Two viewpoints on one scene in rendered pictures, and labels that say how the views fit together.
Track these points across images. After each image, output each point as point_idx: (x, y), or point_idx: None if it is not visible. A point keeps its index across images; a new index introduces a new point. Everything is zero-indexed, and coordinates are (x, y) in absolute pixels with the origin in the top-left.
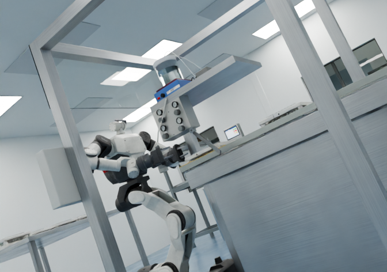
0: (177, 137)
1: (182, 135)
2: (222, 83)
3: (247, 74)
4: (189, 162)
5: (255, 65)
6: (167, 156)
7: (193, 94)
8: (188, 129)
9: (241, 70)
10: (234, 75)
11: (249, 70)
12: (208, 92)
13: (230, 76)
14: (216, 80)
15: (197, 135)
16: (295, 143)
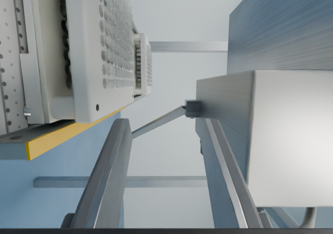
0: (222, 102)
1: (216, 83)
2: (257, 25)
3: (239, 5)
4: (77, 134)
5: (228, 40)
6: (122, 192)
7: (291, 63)
8: (198, 123)
9: (234, 51)
10: (241, 44)
11: (233, 32)
12: (286, 5)
13: (243, 48)
14: (250, 67)
15: (167, 120)
16: None
